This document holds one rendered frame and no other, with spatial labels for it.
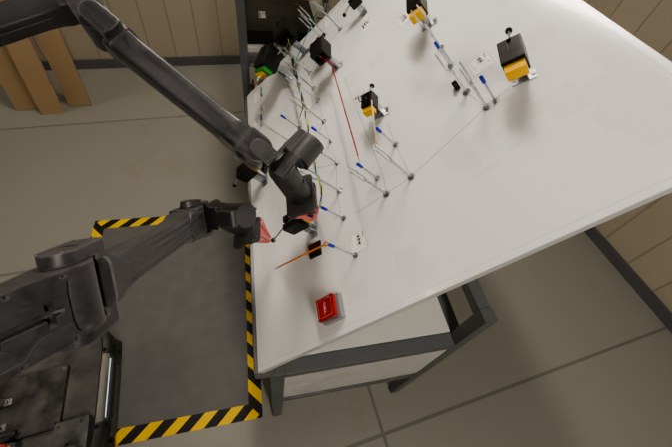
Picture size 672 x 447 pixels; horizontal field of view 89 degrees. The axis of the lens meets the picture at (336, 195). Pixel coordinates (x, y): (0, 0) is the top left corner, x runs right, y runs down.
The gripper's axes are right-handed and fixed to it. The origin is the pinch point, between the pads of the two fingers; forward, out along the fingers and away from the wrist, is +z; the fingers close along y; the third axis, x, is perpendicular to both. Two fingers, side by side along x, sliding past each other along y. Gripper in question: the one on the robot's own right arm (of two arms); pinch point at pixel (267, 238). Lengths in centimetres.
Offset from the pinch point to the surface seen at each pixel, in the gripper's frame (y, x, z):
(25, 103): 176, 207, -29
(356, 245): -9.8, -25.1, 2.8
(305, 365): -29.3, 5.2, 22.3
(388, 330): -21.7, -14.5, 39.4
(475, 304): -21, -42, 37
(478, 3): 37, -72, -5
